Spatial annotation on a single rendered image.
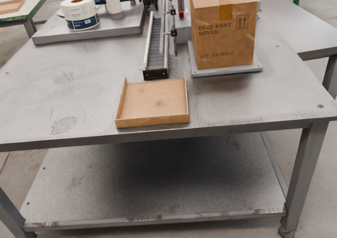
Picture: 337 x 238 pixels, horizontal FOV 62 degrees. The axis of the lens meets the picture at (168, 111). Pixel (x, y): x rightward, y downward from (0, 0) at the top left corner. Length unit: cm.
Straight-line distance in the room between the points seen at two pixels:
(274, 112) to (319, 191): 97
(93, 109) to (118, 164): 67
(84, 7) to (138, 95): 82
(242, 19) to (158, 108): 48
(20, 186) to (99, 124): 126
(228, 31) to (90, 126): 65
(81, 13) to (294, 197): 150
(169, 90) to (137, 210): 67
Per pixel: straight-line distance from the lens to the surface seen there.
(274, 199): 156
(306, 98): 114
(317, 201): 189
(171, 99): 111
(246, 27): 121
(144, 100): 113
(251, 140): 182
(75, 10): 183
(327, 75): 170
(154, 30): 164
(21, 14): 284
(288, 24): 178
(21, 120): 126
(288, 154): 209
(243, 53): 125
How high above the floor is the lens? 147
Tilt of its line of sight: 37 degrees down
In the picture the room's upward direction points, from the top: 8 degrees counter-clockwise
